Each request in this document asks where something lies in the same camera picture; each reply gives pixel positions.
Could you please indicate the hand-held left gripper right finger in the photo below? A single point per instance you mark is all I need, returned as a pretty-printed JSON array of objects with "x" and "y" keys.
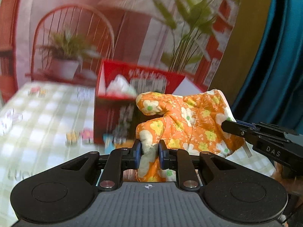
[{"x": 161, "y": 155}]

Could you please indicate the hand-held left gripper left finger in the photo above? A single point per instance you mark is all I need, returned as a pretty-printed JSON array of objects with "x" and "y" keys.
[{"x": 139, "y": 153}]

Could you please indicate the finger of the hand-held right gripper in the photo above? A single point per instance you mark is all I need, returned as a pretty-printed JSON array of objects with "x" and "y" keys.
[{"x": 236, "y": 128}]

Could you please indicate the orange floral oven mitt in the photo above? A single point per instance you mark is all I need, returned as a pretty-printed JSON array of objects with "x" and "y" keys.
[{"x": 189, "y": 123}]

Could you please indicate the red cardboard box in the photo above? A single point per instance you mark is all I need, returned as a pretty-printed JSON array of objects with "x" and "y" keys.
[{"x": 104, "y": 113}]

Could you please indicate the white and blue soft item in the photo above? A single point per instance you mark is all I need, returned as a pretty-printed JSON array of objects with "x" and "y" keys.
[{"x": 120, "y": 84}]

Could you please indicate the person's right hand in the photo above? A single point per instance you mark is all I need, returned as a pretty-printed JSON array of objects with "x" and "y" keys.
[{"x": 293, "y": 186}]

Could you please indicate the teal curtain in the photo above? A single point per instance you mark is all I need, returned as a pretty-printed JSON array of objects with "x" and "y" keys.
[{"x": 279, "y": 63}]

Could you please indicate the green checkered tablecloth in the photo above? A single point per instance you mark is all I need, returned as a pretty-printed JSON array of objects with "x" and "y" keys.
[{"x": 47, "y": 123}]

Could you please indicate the printed room scene backdrop cloth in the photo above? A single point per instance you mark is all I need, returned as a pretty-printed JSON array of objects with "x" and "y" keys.
[{"x": 94, "y": 23}]

